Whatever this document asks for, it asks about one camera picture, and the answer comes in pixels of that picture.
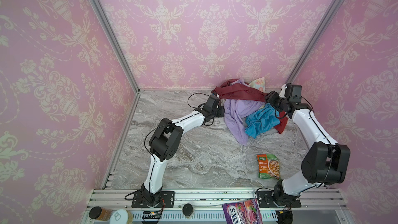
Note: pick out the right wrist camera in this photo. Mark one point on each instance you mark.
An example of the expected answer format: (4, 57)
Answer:
(283, 91)

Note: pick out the lavender purple cloth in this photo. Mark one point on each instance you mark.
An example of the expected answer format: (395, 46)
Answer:
(238, 115)

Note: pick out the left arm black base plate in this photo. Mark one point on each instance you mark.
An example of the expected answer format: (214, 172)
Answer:
(166, 199)

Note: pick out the maroon red cloth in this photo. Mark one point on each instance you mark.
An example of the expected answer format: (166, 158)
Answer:
(242, 93)

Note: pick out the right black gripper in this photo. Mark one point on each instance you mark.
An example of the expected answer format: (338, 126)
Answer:
(270, 99)

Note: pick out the small black lid jar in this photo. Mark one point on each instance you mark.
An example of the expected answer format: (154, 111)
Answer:
(188, 210)

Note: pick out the teal blue cloth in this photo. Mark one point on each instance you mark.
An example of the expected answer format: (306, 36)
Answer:
(261, 121)

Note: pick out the green orange snack packet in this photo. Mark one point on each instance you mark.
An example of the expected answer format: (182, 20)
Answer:
(269, 166)

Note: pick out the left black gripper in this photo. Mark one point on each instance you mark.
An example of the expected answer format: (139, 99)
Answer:
(221, 111)

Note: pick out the floral pastel cloth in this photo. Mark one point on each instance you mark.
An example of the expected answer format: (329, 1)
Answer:
(258, 84)

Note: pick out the black lid amber jar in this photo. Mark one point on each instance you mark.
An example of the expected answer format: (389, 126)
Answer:
(100, 213)

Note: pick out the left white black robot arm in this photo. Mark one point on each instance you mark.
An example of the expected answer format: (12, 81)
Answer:
(164, 143)

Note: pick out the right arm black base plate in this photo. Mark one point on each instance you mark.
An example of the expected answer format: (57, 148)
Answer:
(265, 200)

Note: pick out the aluminium frame rail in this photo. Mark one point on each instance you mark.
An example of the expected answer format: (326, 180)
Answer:
(313, 199)

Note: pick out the purple snack bag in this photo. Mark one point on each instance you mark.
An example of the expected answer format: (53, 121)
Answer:
(244, 212)

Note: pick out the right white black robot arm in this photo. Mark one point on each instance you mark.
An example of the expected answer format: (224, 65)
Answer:
(325, 163)

